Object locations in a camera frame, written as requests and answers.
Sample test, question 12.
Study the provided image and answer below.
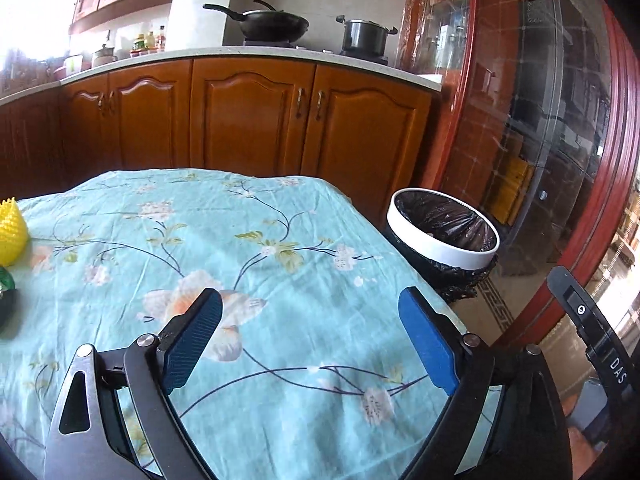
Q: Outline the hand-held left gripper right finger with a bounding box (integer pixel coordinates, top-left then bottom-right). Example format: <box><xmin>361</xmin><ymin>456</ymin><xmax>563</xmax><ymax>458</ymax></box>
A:
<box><xmin>398</xmin><ymin>286</ymin><xmax>572</xmax><ymax>480</ymax></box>

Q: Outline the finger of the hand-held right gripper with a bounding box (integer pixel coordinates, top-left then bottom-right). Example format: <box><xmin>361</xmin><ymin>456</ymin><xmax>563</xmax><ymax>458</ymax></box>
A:
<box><xmin>546</xmin><ymin>266</ymin><xmax>613</xmax><ymax>356</ymax></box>

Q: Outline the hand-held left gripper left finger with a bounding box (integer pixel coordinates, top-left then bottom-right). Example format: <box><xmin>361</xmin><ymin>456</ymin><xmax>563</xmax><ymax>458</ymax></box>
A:
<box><xmin>44</xmin><ymin>288</ymin><xmax>223</xmax><ymax>480</ymax></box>

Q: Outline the black appliance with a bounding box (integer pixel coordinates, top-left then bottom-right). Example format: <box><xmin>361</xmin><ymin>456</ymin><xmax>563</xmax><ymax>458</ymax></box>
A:
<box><xmin>510</xmin><ymin>150</ymin><xmax>601</xmax><ymax>278</ymax></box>

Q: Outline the teal floral tablecloth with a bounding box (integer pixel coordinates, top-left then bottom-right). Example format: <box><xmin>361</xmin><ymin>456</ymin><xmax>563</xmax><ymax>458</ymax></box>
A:
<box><xmin>0</xmin><ymin>167</ymin><xmax>501</xmax><ymax>480</ymax></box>

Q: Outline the yellow crate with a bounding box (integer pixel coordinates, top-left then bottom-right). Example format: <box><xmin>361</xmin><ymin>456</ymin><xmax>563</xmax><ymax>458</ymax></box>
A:
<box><xmin>486</xmin><ymin>156</ymin><xmax>535</xmax><ymax>227</ymax></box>

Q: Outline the dark green round object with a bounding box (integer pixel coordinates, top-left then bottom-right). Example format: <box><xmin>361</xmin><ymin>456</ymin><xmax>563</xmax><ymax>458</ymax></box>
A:
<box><xmin>0</xmin><ymin>266</ymin><xmax>17</xmax><ymax>332</ymax></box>

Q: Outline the red framed glass partition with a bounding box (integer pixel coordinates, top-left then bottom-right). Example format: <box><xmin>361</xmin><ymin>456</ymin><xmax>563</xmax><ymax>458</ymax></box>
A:
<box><xmin>400</xmin><ymin>0</ymin><xmax>640</xmax><ymax>356</ymax></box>

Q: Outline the yellow pineapple shaped container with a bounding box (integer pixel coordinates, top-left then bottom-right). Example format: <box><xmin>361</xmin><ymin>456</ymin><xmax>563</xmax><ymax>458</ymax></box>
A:
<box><xmin>0</xmin><ymin>198</ymin><xmax>30</xmax><ymax>267</ymax></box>

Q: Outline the wooden cabinet door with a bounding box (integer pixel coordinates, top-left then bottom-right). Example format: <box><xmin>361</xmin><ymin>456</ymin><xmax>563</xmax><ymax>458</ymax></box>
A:
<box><xmin>300</xmin><ymin>64</ymin><xmax>434</xmax><ymax>211</ymax></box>
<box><xmin>107</xmin><ymin>59</ymin><xmax>194</xmax><ymax>174</ymax></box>
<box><xmin>62</xmin><ymin>72</ymin><xmax>112</xmax><ymax>189</ymax></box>
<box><xmin>0</xmin><ymin>87</ymin><xmax>66</xmax><ymax>201</ymax></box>
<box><xmin>190</xmin><ymin>58</ymin><xmax>317</xmax><ymax>179</ymax></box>

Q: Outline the white speckled kitchen countertop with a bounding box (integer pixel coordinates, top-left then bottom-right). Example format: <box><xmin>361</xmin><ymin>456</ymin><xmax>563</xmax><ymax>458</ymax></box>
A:
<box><xmin>0</xmin><ymin>46</ymin><xmax>444</xmax><ymax>107</ymax></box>

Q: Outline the lidded jar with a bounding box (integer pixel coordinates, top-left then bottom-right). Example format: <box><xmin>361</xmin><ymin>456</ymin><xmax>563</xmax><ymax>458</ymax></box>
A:
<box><xmin>91</xmin><ymin>44</ymin><xmax>117</xmax><ymax>68</ymax></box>

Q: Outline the steel pot with lid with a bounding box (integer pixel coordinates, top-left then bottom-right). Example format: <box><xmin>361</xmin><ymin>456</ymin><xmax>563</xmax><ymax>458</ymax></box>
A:
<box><xmin>335</xmin><ymin>15</ymin><xmax>399</xmax><ymax>56</ymax></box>

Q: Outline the gas stove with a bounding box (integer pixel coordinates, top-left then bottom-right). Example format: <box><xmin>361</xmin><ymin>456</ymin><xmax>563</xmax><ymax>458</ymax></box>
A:
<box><xmin>240</xmin><ymin>37</ymin><xmax>390</xmax><ymax>66</ymax></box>

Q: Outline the black wok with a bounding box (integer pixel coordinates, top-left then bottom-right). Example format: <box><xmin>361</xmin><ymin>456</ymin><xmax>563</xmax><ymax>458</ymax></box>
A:
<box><xmin>202</xmin><ymin>0</ymin><xmax>310</xmax><ymax>43</ymax></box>

